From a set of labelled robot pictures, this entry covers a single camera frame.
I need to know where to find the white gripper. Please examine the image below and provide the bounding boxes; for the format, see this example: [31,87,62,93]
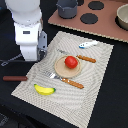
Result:
[14,22,47,61]

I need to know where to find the red toy tomato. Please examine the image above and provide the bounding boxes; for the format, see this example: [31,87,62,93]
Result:
[65,56,78,69]

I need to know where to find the brown toy sausage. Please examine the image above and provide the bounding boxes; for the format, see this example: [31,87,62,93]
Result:
[3,76,28,81]

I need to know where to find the yellow toy banana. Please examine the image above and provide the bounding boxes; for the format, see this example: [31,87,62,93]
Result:
[34,84,56,95]

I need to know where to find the white toy fish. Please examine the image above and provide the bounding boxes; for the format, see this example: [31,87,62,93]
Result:
[79,40,98,49]

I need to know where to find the grey frying pan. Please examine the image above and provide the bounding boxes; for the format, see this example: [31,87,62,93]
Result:
[0,54,24,66]

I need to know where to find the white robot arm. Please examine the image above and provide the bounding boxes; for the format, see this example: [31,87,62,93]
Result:
[5,0,47,61]

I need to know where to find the tan round plate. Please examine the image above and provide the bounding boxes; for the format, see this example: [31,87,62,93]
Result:
[54,55,81,78]

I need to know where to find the grey toy pot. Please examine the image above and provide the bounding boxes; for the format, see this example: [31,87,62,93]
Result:
[56,0,78,19]

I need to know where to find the beige woven placemat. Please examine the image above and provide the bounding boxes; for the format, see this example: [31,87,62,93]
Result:
[12,31,113,128]

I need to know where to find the beige bowl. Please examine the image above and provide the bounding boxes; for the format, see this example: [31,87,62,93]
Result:
[117,4,128,30]

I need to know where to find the fork with orange handle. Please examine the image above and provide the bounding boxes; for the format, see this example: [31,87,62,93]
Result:
[43,71,84,89]

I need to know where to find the knife with orange handle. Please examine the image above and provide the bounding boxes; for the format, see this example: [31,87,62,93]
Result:
[57,49,96,63]

